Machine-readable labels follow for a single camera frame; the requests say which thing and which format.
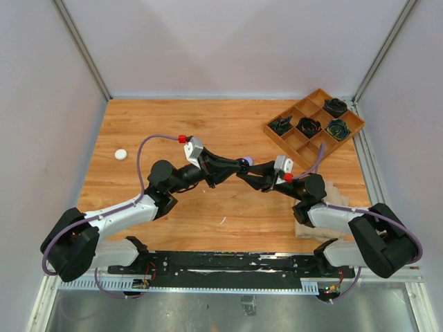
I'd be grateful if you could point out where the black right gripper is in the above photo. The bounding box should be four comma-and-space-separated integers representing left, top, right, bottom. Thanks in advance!
237, 160, 305, 201

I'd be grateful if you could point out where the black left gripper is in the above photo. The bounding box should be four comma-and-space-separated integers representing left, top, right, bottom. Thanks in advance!
168, 147, 242, 194

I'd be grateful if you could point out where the purple earbud charging case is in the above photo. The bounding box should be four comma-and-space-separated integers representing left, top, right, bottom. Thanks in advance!
243, 156, 253, 166

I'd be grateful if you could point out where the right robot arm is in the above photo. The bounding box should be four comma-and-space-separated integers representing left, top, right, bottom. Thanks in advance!
238, 162, 423, 279

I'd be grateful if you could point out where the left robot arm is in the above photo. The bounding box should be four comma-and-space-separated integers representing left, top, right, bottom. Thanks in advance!
40, 149, 249, 282

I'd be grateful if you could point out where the white round charging case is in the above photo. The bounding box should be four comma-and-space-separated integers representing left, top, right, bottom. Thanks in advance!
114, 149, 128, 160

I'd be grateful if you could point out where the dark green rolled tie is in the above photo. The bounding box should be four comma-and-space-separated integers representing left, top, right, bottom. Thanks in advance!
269, 116, 293, 136

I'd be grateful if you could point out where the black orange rolled tie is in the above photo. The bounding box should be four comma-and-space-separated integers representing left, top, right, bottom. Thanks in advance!
296, 118, 322, 138

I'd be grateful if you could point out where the wooden compartment tray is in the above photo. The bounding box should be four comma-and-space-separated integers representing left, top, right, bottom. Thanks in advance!
263, 89, 365, 170

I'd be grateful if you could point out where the beige folded cloth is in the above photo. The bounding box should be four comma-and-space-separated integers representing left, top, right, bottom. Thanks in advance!
295, 181, 350, 243

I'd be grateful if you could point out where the blue yellow rolled tie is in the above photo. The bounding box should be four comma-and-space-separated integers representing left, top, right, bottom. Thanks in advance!
326, 119, 350, 141

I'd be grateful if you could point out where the black dotted rolled tie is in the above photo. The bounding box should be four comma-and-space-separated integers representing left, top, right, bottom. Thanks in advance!
323, 98, 347, 118

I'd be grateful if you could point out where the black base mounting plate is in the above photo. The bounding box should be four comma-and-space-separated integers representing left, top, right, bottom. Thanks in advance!
107, 251, 355, 291

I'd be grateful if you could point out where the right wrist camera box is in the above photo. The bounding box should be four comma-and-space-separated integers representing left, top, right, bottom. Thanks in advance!
273, 155, 293, 178

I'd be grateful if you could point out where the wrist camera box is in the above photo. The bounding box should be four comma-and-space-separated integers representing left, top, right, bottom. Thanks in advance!
273, 155, 293, 178
183, 137, 204, 169

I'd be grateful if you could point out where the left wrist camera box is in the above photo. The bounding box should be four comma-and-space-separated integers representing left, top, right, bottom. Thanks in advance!
183, 137, 204, 169

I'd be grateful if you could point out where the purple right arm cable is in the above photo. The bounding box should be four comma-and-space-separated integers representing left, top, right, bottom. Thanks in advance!
290, 142, 424, 305

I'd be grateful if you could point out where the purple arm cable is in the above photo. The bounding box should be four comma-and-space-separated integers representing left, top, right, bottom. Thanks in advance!
41, 133, 181, 300
290, 142, 424, 305

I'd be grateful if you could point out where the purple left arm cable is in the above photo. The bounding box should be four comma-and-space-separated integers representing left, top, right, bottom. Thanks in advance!
41, 133, 181, 300

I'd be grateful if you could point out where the aluminium frame rail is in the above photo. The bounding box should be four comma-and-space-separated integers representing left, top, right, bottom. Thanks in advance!
51, 0, 112, 102

